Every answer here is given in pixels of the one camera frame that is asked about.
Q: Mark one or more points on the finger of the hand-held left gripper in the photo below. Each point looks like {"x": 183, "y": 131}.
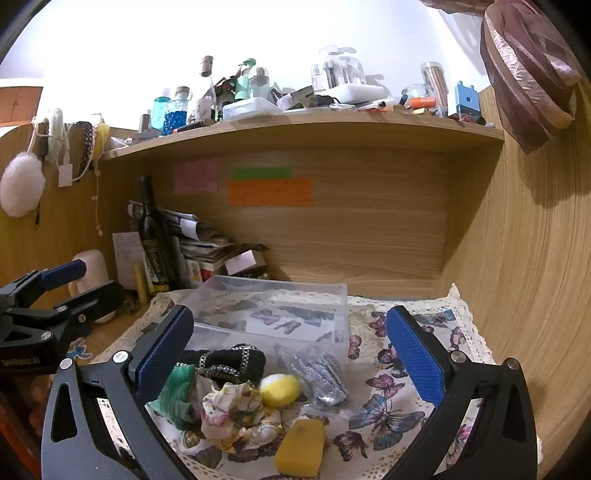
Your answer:
{"x": 62, "y": 273}
{"x": 97, "y": 297}

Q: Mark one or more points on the black studded headband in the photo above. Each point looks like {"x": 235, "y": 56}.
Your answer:
{"x": 231, "y": 364}

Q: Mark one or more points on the white fluffy pompom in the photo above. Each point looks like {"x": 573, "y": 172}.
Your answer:
{"x": 21, "y": 184}

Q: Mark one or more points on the white note paper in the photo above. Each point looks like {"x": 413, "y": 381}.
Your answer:
{"x": 127, "y": 254}

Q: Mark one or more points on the silver sequin item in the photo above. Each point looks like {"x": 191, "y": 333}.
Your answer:
{"x": 323, "y": 378}

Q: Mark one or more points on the floral scrunchie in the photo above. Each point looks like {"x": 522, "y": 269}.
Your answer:
{"x": 231, "y": 415}

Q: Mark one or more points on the white paper tag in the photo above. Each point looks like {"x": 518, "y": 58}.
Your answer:
{"x": 66, "y": 173}

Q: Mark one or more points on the beige cylinder container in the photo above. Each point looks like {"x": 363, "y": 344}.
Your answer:
{"x": 94, "y": 267}

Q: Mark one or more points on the small white cardboard box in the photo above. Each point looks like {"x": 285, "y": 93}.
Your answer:
{"x": 240, "y": 264}

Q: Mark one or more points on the small white floral cup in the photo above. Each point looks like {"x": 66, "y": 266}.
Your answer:
{"x": 202, "y": 110}

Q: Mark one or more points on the clear acrylic organiser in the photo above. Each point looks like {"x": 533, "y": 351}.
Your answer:
{"x": 341, "y": 69}

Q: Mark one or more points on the butterfly print tablecloth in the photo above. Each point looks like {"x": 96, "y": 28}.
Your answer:
{"x": 369, "y": 369}

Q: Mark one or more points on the yellow pompom ball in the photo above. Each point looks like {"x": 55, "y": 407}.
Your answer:
{"x": 279, "y": 390}

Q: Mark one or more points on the clear jar of sticks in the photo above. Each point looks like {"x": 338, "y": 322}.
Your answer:
{"x": 436, "y": 85}

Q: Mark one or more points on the blue plastic block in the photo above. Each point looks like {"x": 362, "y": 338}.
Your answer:
{"x": 466, "y": 101}

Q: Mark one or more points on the teal liquid bottle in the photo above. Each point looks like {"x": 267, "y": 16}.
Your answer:
{"x": 160, "y": 115}

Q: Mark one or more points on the glass bottle with cork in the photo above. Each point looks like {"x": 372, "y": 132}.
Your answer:
{"x": 207, "y": 69}

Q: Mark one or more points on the clear plastic storage box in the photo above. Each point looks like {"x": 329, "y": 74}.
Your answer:
{"x": 277, "y": 288}

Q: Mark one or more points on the brown satin cloth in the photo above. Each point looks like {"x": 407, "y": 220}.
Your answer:
{"x": 521, "y": 69}

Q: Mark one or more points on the blue bead jar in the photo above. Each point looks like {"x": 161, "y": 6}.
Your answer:
{"x": 178, "y": 117}

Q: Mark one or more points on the wooden shelf board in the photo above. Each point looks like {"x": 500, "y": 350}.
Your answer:
{"x": 300, "y": 129}

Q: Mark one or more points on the clear lidded plastic container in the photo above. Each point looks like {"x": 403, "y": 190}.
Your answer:
{"x": 251, "y": 110}

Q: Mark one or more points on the green sticky note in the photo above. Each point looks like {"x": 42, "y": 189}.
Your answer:
{"x": 262, "y": 173}

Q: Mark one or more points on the yellow hanging cloth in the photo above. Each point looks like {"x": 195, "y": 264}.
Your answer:
{"x": 102, "y": 136}

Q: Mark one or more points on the yellow sponge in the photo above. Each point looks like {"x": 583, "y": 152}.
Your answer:
{"x": 300, "y": 447}

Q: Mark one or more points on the clear bottle silver cap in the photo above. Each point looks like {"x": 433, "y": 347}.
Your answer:
{"x": 259, "y": 83}

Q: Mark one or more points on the green scrunchie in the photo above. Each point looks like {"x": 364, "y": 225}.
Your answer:
{"x": 178, "y": 392}

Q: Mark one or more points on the pink sticky note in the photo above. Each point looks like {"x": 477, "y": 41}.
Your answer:
{"x": 196, "y": 177}

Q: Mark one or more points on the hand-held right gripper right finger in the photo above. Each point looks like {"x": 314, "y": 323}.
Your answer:
{"x": 415, "y": 355}

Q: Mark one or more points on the orange sticky note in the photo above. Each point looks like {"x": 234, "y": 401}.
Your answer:
{"x": 270, "y": 192}

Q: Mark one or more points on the green pump bottle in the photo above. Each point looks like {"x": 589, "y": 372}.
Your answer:
{"x": 243, "y": 83}

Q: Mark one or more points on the round glass jar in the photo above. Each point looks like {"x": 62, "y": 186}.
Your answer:
{"x": 415, "y": 90}

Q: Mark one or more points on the black beaded headband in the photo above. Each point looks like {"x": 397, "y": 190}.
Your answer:
{"x": 85, "y": 138}

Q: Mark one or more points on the brown wooden cabinet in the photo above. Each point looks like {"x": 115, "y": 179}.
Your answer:
{"x": 18, "y": 106}

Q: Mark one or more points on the stack of magazines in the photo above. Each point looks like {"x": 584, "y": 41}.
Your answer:
{"x": 203, "y": 251}

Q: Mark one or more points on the dark wine bottle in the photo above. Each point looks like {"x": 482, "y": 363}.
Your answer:
{"x": 154, "y": 240}

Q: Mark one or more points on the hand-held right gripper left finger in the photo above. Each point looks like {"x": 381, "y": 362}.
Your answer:
{"x": 166, "y": 350}

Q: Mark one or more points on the white tray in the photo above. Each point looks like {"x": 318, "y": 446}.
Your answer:
{"x": 360, "y": 93}

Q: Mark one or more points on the white fluffy headband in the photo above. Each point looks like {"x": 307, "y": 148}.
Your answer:
{"x": 56, "y": 127}

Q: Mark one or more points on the orange tube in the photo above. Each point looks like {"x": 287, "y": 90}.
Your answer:
{"x": 424, "y": 102}

